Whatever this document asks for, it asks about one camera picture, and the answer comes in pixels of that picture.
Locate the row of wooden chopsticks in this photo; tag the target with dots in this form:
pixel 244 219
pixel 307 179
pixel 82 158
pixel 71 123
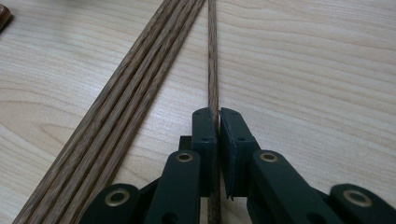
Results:
pixel 124 93

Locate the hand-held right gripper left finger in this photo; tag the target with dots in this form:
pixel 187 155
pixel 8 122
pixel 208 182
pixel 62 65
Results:
pixel 207 155

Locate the thin brown chopstick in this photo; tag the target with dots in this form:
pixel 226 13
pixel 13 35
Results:
pixel 213 62

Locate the red-brown wooden spoon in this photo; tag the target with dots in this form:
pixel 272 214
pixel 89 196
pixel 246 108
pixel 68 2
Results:
pixel 3 15

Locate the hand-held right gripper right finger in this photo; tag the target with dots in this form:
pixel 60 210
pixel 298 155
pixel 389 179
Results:
pixel 235 149

